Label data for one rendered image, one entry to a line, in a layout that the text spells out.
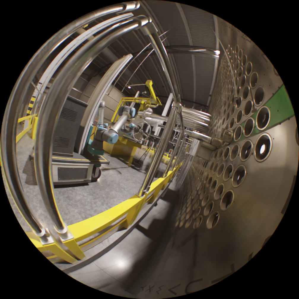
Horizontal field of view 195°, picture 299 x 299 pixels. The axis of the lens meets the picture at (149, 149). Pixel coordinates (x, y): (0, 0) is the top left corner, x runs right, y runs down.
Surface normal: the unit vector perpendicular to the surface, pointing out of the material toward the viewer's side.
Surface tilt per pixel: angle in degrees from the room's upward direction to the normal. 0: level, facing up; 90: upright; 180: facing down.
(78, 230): 0
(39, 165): 90
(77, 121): 90
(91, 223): 0
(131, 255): 0
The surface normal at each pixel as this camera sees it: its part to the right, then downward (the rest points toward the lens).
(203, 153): -0.40, -0.10
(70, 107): 0.82, 0.35
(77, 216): 0.36, -0.93
